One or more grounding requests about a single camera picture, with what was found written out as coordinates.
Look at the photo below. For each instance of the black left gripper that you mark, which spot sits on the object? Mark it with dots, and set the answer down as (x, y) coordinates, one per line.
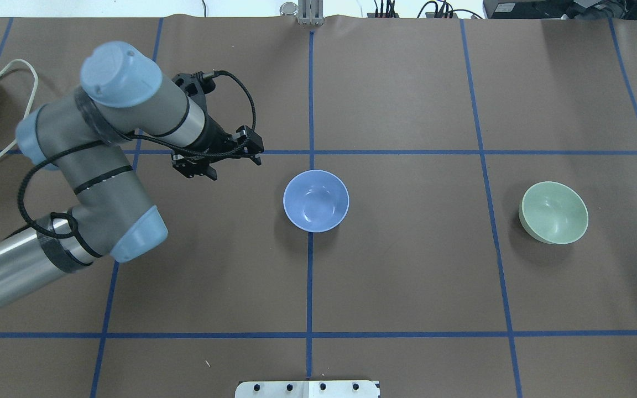
(214, 136)

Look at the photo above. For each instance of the green bowl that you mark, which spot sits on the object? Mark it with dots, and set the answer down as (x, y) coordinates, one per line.
(553, 213)

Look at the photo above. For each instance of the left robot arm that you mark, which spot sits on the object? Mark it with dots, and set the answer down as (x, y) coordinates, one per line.
(122, 96)

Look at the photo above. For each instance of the blue bowl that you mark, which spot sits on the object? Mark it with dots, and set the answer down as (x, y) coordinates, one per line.
(316, 201)

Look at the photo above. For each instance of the black electronics box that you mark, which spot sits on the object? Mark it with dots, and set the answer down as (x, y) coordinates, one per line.
(584, 10)

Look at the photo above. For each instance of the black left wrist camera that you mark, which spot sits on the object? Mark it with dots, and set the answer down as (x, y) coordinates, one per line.
(196, 84)

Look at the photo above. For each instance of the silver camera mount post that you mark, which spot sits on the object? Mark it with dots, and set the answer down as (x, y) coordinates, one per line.
(306, 12)

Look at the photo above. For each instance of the white metal bracket plate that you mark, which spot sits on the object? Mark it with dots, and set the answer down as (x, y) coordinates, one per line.
(309, 388)

